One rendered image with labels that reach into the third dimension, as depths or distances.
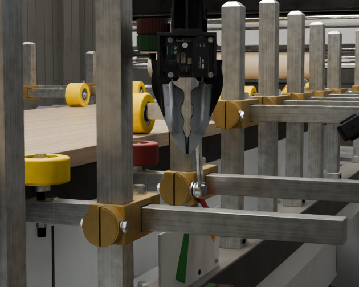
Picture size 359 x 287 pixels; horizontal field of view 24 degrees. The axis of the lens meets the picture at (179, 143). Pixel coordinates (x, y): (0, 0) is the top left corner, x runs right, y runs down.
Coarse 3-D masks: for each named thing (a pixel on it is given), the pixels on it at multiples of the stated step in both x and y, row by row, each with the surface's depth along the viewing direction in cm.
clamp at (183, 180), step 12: (204, 168) 131; (216, 168) 135; (168, 180) 125; (180, 180) 124; (192, 180) 125; (204, 180) 130; (168, 192) 125; (180, 192) 124; (180, 204) 125; (192, 204) 126
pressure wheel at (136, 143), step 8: (136, 144) 132; (144, 144) 132; (152, 144) 133; (136, 152) 132; (144, 152) 132; (152, 152) 133; (136, 160) 132; (144, 160) 132; (152, 160) 133; (136, 168) 135
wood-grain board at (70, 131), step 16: (32, 112) 244; (48, 112) 244; (64, 112) 244; (80, 112) 244; (32, 128) 177; (48, 128) 177; (64, 128) 177; (80, 128) 177; (160, 128) 177; (208, 128) 191; (32, 144) 139; (48, 144) 139; (64, 144) 139; (80, 144) 139; (96, 144) 139; (160, 144) 164; (80, 160) 133; (96, 160) 138
